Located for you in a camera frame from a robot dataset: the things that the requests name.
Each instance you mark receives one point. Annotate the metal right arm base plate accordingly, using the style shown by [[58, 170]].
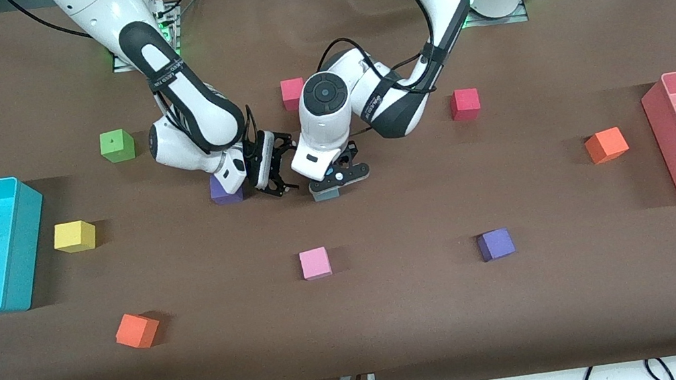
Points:
[[125, 66]]

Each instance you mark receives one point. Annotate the yellow foam cube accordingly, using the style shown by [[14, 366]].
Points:
[[73, 236]]

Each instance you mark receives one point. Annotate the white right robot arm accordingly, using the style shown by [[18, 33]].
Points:
[[191, 104]]

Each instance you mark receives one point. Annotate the light blue foam cube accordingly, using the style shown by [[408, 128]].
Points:
[[327, 195]]

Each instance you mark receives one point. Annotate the deep pink foam cube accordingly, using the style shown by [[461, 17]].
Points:
[[291, 93]]

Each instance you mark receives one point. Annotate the brown table cover sheet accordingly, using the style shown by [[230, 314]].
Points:
[[397, 315]]

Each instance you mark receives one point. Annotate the green foam cube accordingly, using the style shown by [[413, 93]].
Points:
[[117, 146]]

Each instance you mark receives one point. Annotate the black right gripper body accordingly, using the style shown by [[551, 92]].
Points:
[[258, 162]]

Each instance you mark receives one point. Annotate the orange foam cube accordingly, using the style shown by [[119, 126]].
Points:
[[136, 331], [606, 145]]

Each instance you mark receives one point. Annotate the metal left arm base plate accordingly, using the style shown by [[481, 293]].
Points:
[[487, 22]]

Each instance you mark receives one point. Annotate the red foam cube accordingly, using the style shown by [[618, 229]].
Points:
[[464, 104]]

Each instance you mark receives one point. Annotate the purple foam cube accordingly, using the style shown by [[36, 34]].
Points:
[[225, 195], [496, 245]]

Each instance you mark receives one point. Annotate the light pink foam cube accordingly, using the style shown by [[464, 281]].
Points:
[[315, 264]]

